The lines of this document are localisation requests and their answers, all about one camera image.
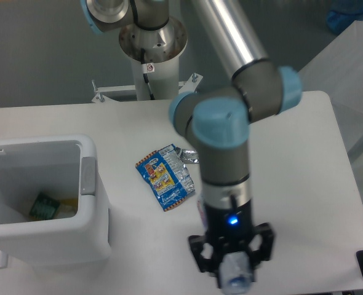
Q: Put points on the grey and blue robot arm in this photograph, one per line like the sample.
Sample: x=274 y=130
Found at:
x=217 y=123

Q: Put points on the clear crushed plastic bottle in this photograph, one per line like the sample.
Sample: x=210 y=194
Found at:
x=232 y=271

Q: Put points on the green packet in bin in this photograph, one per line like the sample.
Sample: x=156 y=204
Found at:
x=44 y=207

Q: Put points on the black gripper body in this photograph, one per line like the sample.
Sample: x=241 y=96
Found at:
x=229 y=231

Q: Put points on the blue foil snack wrapper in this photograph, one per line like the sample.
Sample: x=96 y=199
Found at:
x=167 y=176

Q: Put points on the white plastic trash can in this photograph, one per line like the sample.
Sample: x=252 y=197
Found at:
x=62 y=167

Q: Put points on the white pedestal base frame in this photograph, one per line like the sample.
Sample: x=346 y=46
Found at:
x=157 y=90

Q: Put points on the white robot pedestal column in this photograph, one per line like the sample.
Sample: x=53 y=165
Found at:
x=165 y=71

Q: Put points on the blue cloth item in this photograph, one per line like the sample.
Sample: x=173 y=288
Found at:
x=342 y=14

